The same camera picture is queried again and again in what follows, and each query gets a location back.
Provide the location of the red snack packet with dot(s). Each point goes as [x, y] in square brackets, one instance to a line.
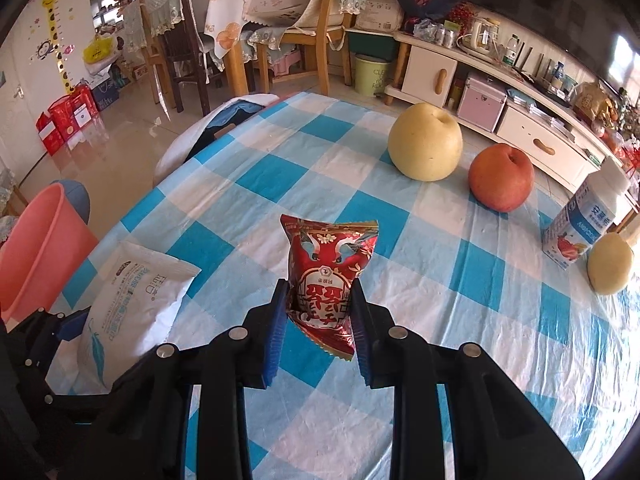
[327, 260]

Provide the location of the white electric kettle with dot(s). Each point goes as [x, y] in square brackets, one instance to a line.
[480, 37]

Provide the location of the blue round stool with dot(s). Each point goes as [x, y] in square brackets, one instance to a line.
[80, 200]

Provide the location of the red gift box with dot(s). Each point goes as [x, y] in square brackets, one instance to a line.
[70, 117]

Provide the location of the black television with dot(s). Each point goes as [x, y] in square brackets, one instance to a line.
[560, 10]

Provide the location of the green trash bin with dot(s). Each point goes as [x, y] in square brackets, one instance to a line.
[372, 75]

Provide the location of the clear water bottle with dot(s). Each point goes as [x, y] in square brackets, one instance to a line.
[510, 52]

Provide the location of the white TV cabinet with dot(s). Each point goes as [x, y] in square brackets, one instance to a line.
[530, 135]

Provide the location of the yellow pear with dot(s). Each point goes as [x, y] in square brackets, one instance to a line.
[425, 142]
[610, 267]

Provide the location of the pink plastic bucket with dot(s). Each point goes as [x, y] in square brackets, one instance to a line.
[40, 260]

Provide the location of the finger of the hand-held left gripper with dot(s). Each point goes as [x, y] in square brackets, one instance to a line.
[75, 324]
[65, 402]

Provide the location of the dark wooden chair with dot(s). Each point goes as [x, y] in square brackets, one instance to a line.
[180, 50]

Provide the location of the white feather-print wipes pack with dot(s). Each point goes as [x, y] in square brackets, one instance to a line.
[135, 305]

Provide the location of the red apple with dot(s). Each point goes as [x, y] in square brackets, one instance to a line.
[501, 177]

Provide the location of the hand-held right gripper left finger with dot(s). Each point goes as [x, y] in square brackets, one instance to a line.
[277, 330]

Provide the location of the giraffe wall sticker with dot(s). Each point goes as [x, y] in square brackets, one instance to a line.
[55, 25]

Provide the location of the green storage crate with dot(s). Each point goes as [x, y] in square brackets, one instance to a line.
[370, 41]

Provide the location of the gold gift bag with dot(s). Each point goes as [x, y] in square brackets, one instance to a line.
[592, 102]

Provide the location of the pink storage box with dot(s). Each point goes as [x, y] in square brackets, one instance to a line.
[481, 102]

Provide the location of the light wooden chair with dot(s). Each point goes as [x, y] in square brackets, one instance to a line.
[315, 55]

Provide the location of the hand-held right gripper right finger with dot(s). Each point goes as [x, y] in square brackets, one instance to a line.
[361, 340]

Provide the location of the yellow plastic bag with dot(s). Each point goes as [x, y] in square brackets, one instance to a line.
[100, 51]

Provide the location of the white strawberry yogurt bottle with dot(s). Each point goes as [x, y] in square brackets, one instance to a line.
[580, 225]

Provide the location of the orange-print dining table cloth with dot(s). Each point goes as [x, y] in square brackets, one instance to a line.
[225, 20]

